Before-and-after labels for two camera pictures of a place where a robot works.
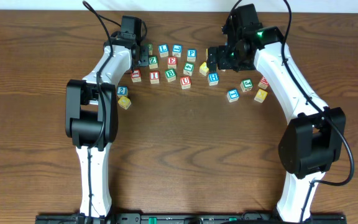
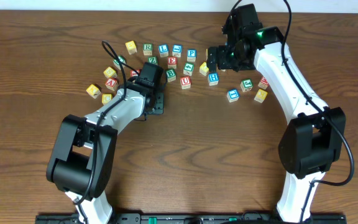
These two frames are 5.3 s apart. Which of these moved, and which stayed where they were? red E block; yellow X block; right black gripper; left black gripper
Moved: left black gripper
Stayed: yellow X block; red E block; right black gripper
